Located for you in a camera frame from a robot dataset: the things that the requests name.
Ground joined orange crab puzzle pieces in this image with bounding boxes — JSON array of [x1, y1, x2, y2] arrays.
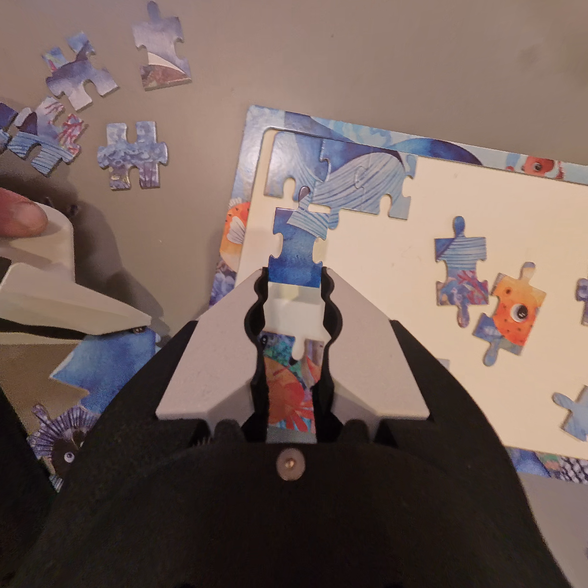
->
[[261, 333, 323, 433]]

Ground purple white-patch puzzle piece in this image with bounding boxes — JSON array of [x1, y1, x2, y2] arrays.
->
[[132, 0, 193, 92]]

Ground person's left hand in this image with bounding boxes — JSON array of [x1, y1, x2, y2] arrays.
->
[[0, 188, 49, 239]]

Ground purple blue white puzzle piece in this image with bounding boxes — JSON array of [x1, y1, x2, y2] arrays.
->
[[41, 31, 119, 112]]

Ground dark blue puzzle piece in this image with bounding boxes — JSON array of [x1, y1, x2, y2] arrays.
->
[[0, 101, 20, 153]]

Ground red coral striped puzzle piece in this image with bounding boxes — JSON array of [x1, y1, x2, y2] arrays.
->
[[8, 96, 88, 177]]

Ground blue striped coral puzzle piece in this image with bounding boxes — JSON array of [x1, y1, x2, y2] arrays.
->
[[434, 216, 489, 328]]

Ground joined blue whale puzzle pieces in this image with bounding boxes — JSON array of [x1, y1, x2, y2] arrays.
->
[[266, 133, 417, 230]]

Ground black urchin eye puzzle piece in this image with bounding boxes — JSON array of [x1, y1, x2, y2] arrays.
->
[[27, 403, 100, 493]]

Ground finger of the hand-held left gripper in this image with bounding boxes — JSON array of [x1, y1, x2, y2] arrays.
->
[[0, 262, 153, 341]]

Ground blue white-striped puzzle piece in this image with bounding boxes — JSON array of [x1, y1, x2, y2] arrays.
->
[[268, 186, 332, 288]]

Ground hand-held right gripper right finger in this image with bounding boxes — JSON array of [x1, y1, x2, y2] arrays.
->
[[314, 266, 431, 443]]

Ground orange pufferfish puzzle piece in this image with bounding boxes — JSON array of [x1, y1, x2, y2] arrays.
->
[[472, 262, 547, 367]]

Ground light blue splash puzzle piece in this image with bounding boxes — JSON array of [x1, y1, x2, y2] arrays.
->
[[551, 385, 588, 444]]

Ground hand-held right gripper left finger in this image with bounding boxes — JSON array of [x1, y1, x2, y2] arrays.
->
[[156, 266, 269, 443]]

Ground dark blue whale face piece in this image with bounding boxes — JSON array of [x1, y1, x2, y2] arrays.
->
[[51, 327, 162, 414]]

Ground ocean jigsaw puzzle frame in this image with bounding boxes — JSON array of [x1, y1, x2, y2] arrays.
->
[[209, 105, 588, 484]]

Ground purple blue bubbly puzzle piece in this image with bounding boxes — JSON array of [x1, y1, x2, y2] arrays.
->
[[96, 120, 169, 191]]

